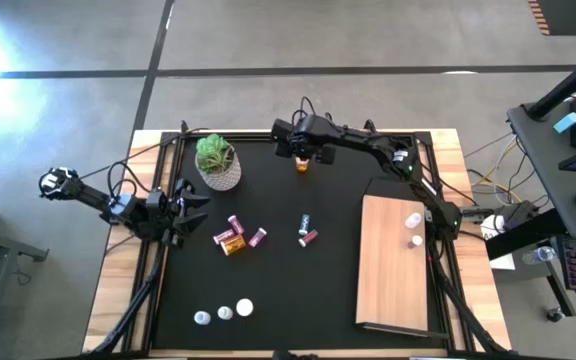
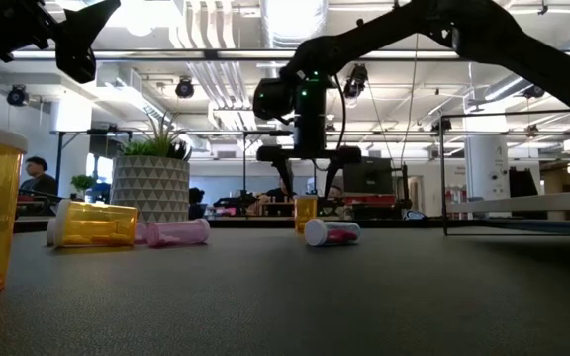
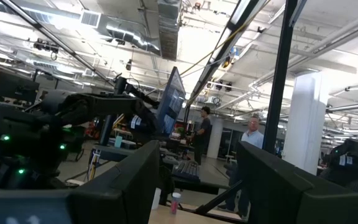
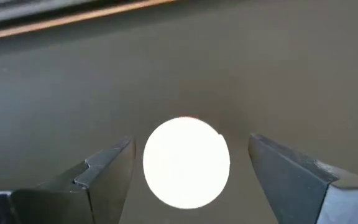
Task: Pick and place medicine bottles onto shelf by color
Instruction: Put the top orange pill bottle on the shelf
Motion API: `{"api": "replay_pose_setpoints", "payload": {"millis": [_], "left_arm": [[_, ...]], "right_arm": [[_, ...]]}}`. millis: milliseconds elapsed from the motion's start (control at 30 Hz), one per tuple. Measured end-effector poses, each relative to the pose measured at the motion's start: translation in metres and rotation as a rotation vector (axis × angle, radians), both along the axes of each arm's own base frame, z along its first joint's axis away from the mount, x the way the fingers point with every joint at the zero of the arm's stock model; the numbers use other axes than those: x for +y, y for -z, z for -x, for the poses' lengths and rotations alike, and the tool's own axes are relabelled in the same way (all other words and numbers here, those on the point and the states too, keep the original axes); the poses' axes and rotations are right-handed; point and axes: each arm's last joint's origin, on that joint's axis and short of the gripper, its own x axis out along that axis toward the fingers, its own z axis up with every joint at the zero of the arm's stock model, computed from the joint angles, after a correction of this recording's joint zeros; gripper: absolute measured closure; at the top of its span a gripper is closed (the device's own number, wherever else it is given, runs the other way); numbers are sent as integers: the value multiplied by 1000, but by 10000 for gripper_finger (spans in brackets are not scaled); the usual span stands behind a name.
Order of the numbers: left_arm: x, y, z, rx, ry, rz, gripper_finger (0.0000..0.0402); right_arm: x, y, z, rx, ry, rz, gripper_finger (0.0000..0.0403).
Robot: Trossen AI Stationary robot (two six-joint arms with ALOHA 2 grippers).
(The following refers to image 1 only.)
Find clear water bottle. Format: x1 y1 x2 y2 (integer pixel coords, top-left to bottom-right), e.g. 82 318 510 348
521 245 557 266

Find red pill bottle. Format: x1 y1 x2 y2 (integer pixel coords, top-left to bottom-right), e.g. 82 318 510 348
297 229 319 249

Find large amber pill bottle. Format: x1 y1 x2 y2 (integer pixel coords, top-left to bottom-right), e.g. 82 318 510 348
235 297 255 318
220 233 247 257

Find black aluminium rig frame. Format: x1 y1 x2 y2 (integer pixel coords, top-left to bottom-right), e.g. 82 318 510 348
85 119 509 360

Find dark grey desk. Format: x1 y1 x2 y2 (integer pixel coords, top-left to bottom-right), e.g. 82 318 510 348
506 84 576 360

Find black table mat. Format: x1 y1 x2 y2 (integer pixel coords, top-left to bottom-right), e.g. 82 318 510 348
150 139 449 351

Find black round pole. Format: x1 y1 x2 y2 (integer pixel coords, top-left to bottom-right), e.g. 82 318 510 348
525 43 576 121

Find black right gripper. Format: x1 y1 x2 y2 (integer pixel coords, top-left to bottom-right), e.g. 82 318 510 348
272 114 338 166

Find black mat with orange stripes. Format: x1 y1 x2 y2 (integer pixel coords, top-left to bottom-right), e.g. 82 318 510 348
526 0 576 37

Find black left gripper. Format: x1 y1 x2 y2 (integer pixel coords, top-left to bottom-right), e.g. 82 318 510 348
160 177 212 250

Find white paper sheet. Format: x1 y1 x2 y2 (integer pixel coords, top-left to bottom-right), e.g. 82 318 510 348
487 252 517 272

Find black power strip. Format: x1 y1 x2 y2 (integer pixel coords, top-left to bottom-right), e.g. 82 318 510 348
503 199 540 229

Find white power box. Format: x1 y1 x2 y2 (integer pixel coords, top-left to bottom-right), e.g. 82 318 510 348
480 213 507 240

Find succulent in patterned pot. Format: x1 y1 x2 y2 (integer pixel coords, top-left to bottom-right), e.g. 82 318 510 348
194 132 243 193

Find light blue pad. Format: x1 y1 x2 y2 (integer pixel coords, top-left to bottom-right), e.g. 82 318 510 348
552 111 576 135

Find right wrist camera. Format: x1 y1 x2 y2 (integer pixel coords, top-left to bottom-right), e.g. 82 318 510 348
270 118 295 143

